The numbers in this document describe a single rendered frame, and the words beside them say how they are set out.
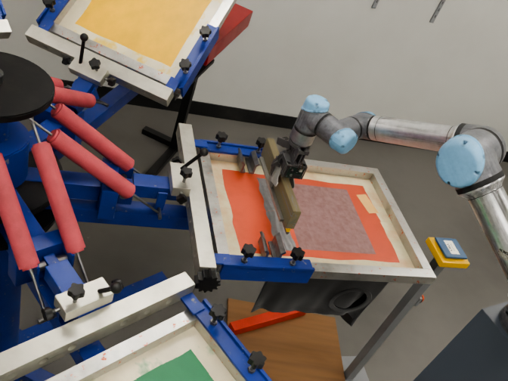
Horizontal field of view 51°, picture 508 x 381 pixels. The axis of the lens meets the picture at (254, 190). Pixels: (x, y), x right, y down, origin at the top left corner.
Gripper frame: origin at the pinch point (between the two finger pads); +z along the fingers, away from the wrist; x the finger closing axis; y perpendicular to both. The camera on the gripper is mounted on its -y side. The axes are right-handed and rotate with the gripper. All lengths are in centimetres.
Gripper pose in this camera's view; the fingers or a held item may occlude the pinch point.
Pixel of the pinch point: (277, 183)
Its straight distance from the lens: 180.6
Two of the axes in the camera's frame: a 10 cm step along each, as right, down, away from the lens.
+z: -3.0, 7.3, 6.1
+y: 1.9, 6.7, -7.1
